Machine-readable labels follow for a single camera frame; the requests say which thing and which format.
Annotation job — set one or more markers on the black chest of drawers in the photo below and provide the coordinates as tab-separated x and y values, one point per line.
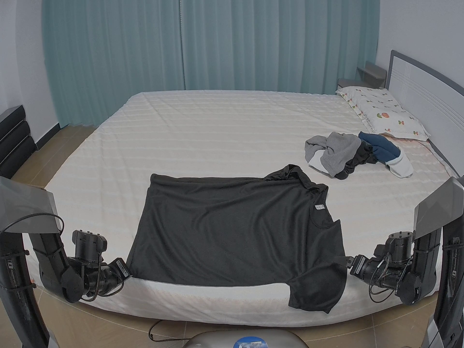
14	140

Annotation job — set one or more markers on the black T-shirt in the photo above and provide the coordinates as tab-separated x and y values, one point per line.
224	230

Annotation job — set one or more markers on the pile of clothes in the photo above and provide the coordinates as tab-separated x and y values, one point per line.
340	150

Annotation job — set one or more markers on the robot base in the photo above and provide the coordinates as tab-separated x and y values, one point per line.
217	341

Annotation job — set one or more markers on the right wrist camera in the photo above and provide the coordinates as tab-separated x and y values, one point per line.
382	254

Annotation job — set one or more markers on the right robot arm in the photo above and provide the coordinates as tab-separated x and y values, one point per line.
427	252

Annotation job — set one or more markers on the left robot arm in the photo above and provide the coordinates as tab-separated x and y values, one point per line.
47	252

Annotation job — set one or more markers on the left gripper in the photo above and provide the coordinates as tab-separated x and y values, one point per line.
108	277

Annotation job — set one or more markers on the blue-green curtain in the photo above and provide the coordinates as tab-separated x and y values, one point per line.
272	31
108	49

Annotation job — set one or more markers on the bed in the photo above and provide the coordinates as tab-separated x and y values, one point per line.
217	132

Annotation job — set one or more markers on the white printed pillow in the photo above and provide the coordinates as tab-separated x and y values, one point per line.
384	111

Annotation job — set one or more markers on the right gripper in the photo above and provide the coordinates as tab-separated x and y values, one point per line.
369	272

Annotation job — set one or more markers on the grey bedside table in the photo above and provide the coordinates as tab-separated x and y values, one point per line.
369	73

